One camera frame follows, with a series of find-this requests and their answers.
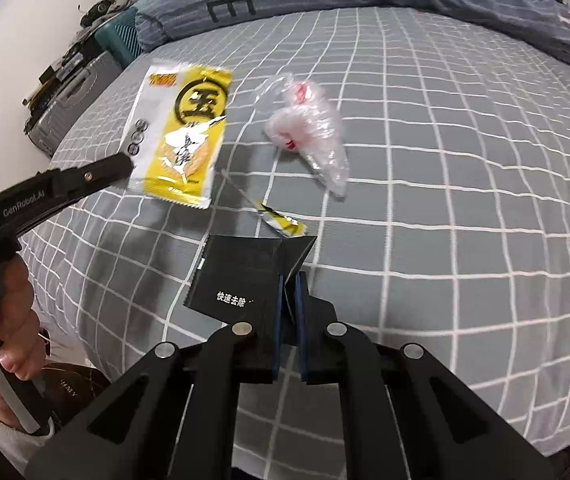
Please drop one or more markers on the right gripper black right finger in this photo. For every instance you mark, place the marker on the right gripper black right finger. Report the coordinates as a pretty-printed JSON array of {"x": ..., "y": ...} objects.
[{"x": 404, "y": 414}]

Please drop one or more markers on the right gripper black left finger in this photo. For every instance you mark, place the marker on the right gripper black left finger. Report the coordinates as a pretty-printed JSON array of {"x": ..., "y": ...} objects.
[{"x": 172, "y": 415}]

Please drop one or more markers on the black sachet packet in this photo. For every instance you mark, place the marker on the black sachet packet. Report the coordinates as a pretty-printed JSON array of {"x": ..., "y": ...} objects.
[{"x": 235, "y": 273}]

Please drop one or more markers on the yellow white snack wrapper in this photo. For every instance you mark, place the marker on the yellow white snack wrapper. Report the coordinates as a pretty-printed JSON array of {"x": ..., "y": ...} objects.
[{"x": 175, "y": 130}]

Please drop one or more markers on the clear knotted plastic bag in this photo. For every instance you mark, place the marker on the clear knotted plastic bag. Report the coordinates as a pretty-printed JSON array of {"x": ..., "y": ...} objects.
[{"x": 300, "y": 119}]

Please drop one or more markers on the person's left hand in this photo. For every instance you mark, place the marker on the person's left hand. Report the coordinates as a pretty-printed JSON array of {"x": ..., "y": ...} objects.
[{"x": 23, "y": 350}]

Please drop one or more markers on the grey hard suitcase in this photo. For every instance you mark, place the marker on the grey hard suitcase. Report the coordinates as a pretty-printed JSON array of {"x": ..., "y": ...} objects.
[{"x": 47, "y": 128}]

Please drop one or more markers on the small yellow torn wrapper strip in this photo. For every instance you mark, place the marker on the small yellow torn wrapper strip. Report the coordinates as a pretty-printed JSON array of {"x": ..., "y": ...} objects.
[{"x": 280, "y": 223}]

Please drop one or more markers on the teal suitcase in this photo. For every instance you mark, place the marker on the teal suitcase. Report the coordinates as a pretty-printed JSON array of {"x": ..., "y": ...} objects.
[{"x": 118, "y": 37}]

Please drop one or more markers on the grey checked bed sheet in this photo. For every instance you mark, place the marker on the grey checked bed sheet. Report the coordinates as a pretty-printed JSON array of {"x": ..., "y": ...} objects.
[{"x": 454, "y": 232}]

